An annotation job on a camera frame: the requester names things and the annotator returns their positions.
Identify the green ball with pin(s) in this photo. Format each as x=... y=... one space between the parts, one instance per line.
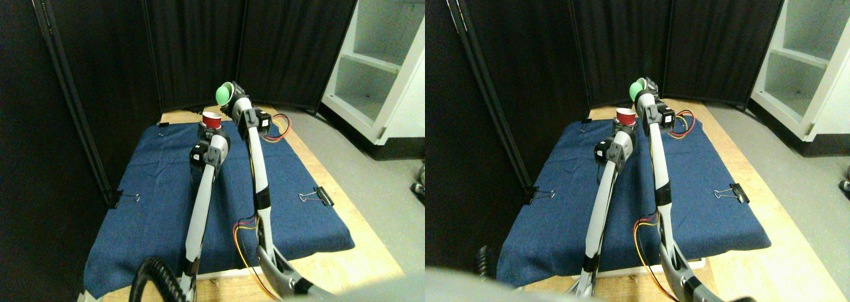
x=637 y=88
x=224 y=93

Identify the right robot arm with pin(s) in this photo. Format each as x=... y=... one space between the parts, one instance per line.
x=260 y=176
x=661 y=169

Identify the dark blue cloth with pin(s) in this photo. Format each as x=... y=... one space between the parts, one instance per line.
x=159 y=216
x=564 y=216

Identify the black curtain stand pole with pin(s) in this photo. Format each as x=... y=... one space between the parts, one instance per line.
x=488 y=83
x=72 y=96

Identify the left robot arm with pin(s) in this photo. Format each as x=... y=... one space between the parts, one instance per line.
x=202 y=209
x=607 y=202

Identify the white shelf unit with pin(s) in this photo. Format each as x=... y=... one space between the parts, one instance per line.
x=405 y=96
x=830 y=89

